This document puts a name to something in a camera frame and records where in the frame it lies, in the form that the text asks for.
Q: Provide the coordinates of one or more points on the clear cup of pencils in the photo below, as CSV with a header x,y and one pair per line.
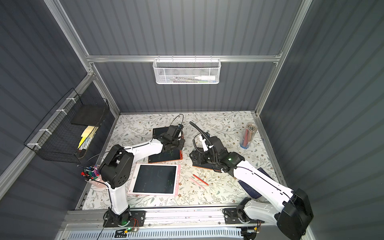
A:
x,y
248,135

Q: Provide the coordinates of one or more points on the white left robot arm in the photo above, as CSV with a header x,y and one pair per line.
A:
x,y
116,167

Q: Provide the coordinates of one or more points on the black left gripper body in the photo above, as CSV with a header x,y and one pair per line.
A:
x,y
176,143

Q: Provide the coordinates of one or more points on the dark blue notebook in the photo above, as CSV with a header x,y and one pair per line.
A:
x,y
249,190

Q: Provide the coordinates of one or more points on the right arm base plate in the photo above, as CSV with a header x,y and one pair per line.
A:
x,y
233,216

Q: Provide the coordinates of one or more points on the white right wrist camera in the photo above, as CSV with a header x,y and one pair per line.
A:
x,y
203,141

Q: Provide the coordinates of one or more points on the red stylus near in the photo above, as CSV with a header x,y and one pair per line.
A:
x,y
200,180

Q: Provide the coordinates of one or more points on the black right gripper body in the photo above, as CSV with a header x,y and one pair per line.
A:
x,y
202,159

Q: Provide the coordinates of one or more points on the white marker in basket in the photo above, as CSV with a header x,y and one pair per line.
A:
x,y
205,78

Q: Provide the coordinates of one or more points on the red tablet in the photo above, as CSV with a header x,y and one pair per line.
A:
x,y
174,155
204,166
158,131

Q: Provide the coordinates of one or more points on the black wire wall basket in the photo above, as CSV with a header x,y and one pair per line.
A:
x,y
58,139

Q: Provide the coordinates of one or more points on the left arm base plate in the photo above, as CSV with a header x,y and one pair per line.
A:
x,y
127,219

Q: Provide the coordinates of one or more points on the pink stylus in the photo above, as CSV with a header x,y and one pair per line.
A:
x,y
197,184

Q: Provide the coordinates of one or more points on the pink cup of markers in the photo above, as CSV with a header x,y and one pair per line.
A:
x,y
92,175

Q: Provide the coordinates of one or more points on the pink white writing tablet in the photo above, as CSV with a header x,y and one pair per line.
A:
x,y
155,180

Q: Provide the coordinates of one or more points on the yellow sticky notes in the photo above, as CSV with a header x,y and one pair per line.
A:
x,y
87,137

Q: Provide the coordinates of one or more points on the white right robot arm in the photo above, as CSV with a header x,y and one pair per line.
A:
x,y
291,211

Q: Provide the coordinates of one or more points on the white wire mesh basket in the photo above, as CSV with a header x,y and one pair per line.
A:
x,y
181,71

